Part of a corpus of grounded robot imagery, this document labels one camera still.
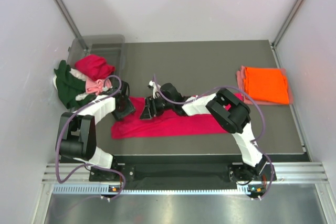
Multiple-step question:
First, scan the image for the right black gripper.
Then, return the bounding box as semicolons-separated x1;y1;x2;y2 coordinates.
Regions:
140;95;174;121

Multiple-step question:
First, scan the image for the light pink t shirt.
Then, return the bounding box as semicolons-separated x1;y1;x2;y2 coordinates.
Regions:
85;78;112;95

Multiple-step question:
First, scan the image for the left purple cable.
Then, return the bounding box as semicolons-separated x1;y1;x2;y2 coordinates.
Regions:
54;74;127;200

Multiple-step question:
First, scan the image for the purple cable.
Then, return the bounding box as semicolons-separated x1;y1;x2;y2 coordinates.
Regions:
54;74;127;200
153;74;276;200

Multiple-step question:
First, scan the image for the aluminium frame post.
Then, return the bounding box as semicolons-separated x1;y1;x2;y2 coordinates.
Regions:
54;0;88;50
271;0;322;49

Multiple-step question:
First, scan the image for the magenta t shirt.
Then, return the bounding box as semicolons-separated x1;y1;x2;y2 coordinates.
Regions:
110;93;244;140

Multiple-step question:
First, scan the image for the dark green t shirt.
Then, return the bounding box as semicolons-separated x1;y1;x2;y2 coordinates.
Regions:
53;60;96;109

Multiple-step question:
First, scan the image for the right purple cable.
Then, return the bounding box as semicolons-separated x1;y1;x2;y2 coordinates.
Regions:
153;74;276;200

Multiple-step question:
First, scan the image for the slotted grey cable duct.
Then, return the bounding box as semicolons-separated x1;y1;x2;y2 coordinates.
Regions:
52;184;263;195

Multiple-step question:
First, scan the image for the left aluminium frame post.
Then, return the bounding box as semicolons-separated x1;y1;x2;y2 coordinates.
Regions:
54;0;88;50

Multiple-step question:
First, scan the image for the grey plastic bin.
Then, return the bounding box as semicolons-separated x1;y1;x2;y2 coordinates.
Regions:
67;35;125;78

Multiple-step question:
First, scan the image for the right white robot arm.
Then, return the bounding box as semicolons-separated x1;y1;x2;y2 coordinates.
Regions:
140;81;267;185

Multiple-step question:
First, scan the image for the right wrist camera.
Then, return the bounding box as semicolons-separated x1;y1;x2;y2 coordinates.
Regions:
148;80;161;98

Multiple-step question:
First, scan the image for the folded orange t shirt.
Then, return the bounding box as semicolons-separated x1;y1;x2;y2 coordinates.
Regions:
243;67;290;105

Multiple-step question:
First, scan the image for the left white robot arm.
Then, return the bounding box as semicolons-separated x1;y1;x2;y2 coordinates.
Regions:
55;81;136;183

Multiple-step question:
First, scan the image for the white t shirt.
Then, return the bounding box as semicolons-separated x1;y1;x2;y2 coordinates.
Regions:
53;68;88;101

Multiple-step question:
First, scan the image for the red t shirt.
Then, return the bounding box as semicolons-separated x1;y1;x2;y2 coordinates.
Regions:
75;54;116;81

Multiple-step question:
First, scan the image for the right aluminium frame post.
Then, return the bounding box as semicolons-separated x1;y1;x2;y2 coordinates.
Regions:
271;0;322;49

